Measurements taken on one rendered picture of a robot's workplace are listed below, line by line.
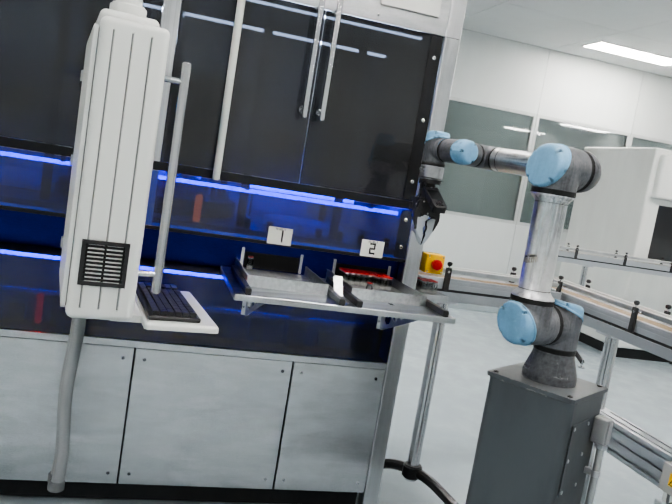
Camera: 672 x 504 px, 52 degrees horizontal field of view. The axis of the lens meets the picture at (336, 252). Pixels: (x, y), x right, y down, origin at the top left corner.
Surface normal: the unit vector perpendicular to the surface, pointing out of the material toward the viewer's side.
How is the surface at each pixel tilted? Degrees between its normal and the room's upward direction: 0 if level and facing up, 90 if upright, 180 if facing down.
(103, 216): 90
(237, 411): 90
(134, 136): 90
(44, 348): 90
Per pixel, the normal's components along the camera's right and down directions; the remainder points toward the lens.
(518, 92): 0.25, 0.15
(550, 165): -0.79, -0.20
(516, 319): -0.83, 0.06
